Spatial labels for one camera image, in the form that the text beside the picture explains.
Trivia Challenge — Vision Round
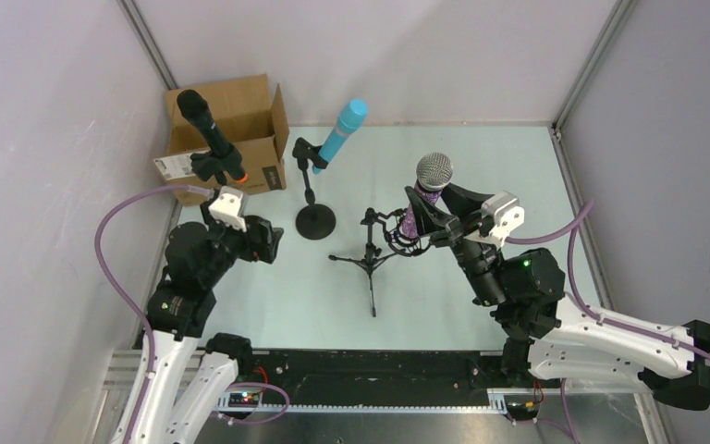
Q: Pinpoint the purple glitter microphone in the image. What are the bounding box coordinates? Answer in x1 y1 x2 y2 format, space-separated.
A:
399 153 453 241

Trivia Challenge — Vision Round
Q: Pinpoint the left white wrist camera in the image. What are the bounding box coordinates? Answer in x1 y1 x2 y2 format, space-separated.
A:
207 186 249 232

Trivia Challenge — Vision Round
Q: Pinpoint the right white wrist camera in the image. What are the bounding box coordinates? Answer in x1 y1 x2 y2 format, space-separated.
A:
478 191 525 248

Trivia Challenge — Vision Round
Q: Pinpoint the black round-base mic stand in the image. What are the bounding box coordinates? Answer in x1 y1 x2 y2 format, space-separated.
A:
190 150 249 186
292 138 337 241

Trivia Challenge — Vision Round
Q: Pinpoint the teal microphone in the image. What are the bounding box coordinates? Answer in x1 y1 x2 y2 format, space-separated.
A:
318 99 369 164

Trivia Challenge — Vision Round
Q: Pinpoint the black tripod shock-mount stand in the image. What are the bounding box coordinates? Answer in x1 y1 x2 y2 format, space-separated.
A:
328 207 430 318

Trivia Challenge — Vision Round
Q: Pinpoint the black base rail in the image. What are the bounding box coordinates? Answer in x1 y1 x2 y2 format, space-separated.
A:
177 348 570 412

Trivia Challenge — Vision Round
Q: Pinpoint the black microphone orange end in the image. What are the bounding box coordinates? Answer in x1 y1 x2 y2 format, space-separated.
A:
177 89 239 155

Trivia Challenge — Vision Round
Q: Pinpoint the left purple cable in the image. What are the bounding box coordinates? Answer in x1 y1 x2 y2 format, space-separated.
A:
94 185 216 444

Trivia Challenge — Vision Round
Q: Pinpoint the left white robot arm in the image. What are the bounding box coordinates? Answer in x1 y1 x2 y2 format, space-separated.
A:
112 216 284 443

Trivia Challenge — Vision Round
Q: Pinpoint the brown cardboard box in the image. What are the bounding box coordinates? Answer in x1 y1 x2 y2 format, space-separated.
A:
153 74 289 195

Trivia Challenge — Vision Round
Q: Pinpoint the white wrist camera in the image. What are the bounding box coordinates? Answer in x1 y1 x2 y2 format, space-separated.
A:
207 186 249 232
478 191 525 248

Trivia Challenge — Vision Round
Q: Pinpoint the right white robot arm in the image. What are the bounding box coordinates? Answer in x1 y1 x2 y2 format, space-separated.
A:
406 184 710 411

